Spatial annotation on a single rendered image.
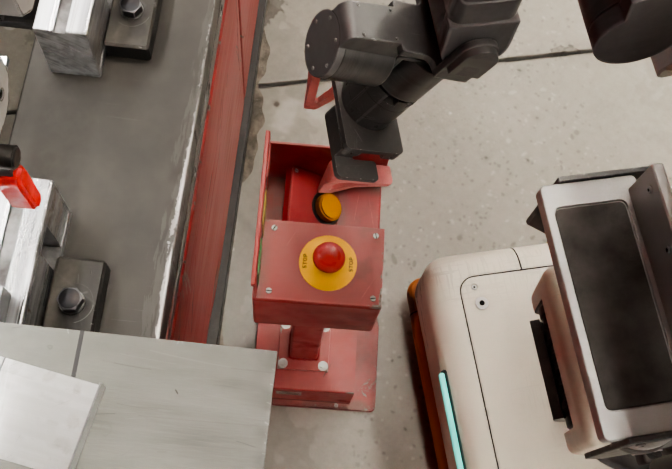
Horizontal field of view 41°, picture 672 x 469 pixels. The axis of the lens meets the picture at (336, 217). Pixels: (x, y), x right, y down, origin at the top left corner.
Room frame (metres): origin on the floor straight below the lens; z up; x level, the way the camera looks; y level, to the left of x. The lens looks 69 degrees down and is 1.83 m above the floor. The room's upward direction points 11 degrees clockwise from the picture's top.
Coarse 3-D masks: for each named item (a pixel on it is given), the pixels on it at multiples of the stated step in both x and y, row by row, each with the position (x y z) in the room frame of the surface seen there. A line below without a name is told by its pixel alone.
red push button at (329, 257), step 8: (320, 248) 0.36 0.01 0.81; (328, 248) 0.36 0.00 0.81; (336, 248) 0.36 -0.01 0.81; (320, 256) 0.35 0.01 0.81; (328, 256) 0.35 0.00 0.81; (336, 256) 0.35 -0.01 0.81; (344, 256) 0.36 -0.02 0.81; (320, 264) 0.34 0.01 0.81; (328, 264) 0.34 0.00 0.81; (336, 264) 0.34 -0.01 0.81; (328, 272) 0.33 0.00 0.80
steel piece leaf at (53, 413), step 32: (0, 384) 0.11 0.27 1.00; (32, 384) 0.11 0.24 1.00; (64, 384) 0.12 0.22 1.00; (96, 384) 0.12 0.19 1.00; (0, 416) 0.08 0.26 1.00; (32, 416) 0.08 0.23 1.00; (64, 416) 0.09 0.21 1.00; (0, 448) 0.05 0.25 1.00; (32, 448) 0.06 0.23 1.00; (64, 448) 0.06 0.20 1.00
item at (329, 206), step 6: (318, 198) 0.46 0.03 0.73; (324, 198) 0.46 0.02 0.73; (330, 198) 0.46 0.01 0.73; (336, 198) 0.46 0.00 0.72; (318, 204) 0.45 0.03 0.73; (324, 204) 0.45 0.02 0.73; (330, 204) 0.45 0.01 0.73; (336, 204) 0.46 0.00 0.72; (318, 210) 0.44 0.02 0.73; (324, 210) 0.44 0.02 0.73; (330, 210) 0.44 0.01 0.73; (336, 210) 0.45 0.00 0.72; (324, 216) 0.43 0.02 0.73; (330, 216) 0.43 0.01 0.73; (336, 216) 0.44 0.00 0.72
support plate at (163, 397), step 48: (0, 336) 0.15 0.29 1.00; (48, 336) 0.16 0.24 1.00; (96, 336) 0.17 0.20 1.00; (144, 384) 0.13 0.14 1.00; (192, 384) 0.14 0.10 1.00; (240, 384) 0.15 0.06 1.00; (96, 432) 0.08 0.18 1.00; (144, 432) 0.09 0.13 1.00; (192, 432) 0.10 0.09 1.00; (240, 432) 0.10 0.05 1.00
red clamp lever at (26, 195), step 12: (0, 144) 0.24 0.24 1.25; (0, 156) 0.23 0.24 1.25; (12, 156) 0.23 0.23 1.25; (0, 168) 0.22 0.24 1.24; (12, 168) 0.22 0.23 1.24; (24, 168) 0.24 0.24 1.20; (0, 180) 0.22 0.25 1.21; (12, 180) 0.22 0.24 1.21; (24, 180) 0.23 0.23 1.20; (12, 192) 0.22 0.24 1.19; (24, 192) 0.23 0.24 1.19; (36, 192) 0.23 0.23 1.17; (12, 204) 0.22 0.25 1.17; (24, 204) 0.22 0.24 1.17; (36, 204) 0.23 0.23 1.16
